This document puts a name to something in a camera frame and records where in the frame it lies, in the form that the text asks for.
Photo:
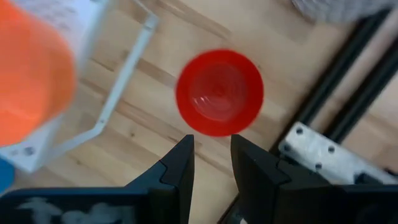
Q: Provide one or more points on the white patterned plant pot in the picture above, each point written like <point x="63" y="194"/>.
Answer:
<point x="335" y="9"/>

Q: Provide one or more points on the silver metal mounting plate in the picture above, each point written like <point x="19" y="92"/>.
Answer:
<point x="329" y="155"/>

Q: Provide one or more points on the red plastic mini bowl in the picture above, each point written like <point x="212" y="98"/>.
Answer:
<point x="219" y="93"/>

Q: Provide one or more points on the black aluminium table frame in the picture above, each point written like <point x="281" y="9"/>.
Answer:
<point x="339" y="71"/>

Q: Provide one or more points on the white perforated metal plate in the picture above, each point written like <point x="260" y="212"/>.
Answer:
<point x="87" y="28"/>

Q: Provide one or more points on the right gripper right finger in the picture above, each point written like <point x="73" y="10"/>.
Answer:
<point x="261" y="186"/>

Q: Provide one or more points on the orange plastic mini bowl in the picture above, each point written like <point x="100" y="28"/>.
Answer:
<point x="31" y="74"/>

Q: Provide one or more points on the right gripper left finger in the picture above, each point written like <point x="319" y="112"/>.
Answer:
<point x="177" y="180"/>

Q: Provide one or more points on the blue plastic mini bowl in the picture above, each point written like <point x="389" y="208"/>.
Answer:
<point x="5" y="175"/>

